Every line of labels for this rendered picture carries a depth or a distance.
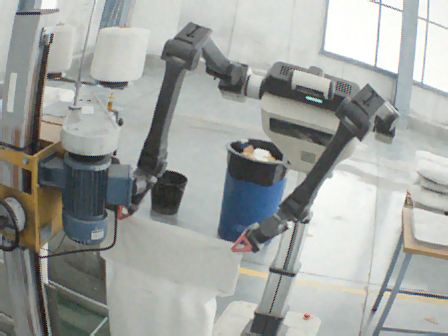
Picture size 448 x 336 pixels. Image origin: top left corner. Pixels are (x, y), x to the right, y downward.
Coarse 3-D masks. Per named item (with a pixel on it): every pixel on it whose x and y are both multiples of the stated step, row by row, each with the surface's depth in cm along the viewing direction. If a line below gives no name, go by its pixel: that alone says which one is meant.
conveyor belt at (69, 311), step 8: (64, 304) 235; (72, 304) 238; (64, 312) 229; (72, 312) 231; (80, 312) 233; (88, 312) 235; (64, 320) 222; (72, 320) 224; (80, 320) 226; (88, 320) 229; (96, 320) 231; (104, 320) 232; (64, 328) 216; (72, 328) 218; (80, 328) 220; (88, 328) 222; (96, 328) 224; (104, 328) 226
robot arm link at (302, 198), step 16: (336, 112) 156; (352, 128) 154; (368, 128) 150; (336, 144) 158; (320, 160) 164; (336, 160) 161; (320, 176) 165; (304, 192) 171; (288, 208) 176; (304, 208) 173
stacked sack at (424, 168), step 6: (420, 162) 488; (426, 162) 488; (432, 162) 490; (420, 168) 473; (426, 168) 471; (432, 168) 471; (438, 168) 473; (444, 168) 479; (420, 174) 471; (426, 174) 467; (432, 174) 465; (438, 174) 463; (444, 174) 462; (432, 180) 468; (438, 180) 462; (444, 180) 460
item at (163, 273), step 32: (128, 224) 193; (160, 224) 191; (128, 256) 197; (160, 256) 192; (192, 256) 189; (224, 256) 188; (128, 288) 193; (160, 288) 192; (192, 288) 193; (224, 288) 192; (128, 320) 196; (160, 320) 192; (192, 320) 190
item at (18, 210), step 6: (12, 198) 150; (0, 204) 148; (12, 204) 147; (18, 204) 149; (0, 210) 149; (6, 210) 148; (12, 210) 146; (18, 210) 148; (6, 216) 148; (18, 216) 147; (24, 216) 151; (12, 222) 148; (18, 222) 147; (24, 222) 151; (6, 228) 150
